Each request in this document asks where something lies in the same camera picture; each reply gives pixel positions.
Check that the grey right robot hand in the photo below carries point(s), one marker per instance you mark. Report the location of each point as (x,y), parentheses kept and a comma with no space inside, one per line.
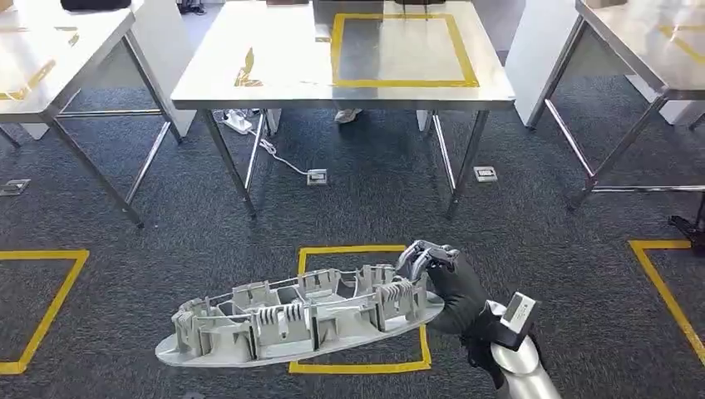
(460,292)

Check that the grey plastic hubcap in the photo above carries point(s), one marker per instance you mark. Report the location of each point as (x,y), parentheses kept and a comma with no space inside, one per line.
(286,330)

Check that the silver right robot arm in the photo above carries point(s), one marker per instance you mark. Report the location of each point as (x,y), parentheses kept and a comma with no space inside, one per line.
(520,369)

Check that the floor socket box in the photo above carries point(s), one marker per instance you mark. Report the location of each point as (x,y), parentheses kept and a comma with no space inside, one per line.
(485,174)
(14,187)
(317,177)

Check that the yellow floor tape square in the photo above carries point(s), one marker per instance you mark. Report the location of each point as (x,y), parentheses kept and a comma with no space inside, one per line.
(55,305)
(361,367)
(663,289)

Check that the person's shoe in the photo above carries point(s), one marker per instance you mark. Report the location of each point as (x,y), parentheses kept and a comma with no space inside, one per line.
(347,115)

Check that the black stand foot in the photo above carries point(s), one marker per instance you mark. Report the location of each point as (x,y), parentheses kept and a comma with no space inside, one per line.
(688,228)

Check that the white desk panel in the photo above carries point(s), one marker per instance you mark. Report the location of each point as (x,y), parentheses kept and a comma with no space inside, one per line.
(537,60)
(171,60)

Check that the white power strip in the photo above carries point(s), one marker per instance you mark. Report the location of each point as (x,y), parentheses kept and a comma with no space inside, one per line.
(238,122)

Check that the steel table with taped square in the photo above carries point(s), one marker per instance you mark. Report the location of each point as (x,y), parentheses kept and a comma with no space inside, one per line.
(286,66)

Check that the yellow tape scrap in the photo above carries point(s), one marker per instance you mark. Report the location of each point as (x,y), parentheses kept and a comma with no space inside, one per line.
(248,77)

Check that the yellow tape strip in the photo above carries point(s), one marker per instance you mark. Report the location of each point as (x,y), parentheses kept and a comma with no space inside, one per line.
(683,47)
(33,81)

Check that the black bag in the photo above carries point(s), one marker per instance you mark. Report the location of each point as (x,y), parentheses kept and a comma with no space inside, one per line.
(93,4)

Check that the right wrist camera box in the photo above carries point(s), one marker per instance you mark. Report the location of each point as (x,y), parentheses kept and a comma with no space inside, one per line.
(515,319)

